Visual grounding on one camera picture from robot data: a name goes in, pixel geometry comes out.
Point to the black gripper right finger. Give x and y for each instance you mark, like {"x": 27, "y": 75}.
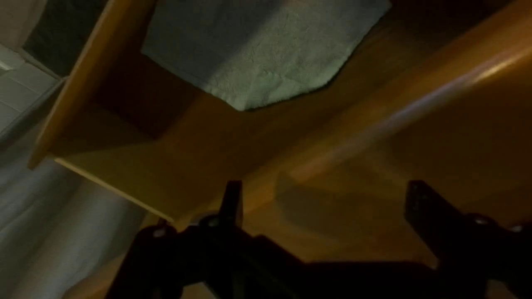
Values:
{"x": 426, "y": 209}

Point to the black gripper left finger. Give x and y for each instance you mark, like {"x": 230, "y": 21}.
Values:
{"x": 233, "y": 204}

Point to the grey blue cloth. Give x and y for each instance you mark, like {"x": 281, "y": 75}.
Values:
{"x": 260, "y": 50}

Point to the beige curtain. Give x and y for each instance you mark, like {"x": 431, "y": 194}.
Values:
{"x": 60, "y": 237}

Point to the dark grey floor rug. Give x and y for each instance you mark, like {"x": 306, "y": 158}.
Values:
{"x": 63, "y": 26}

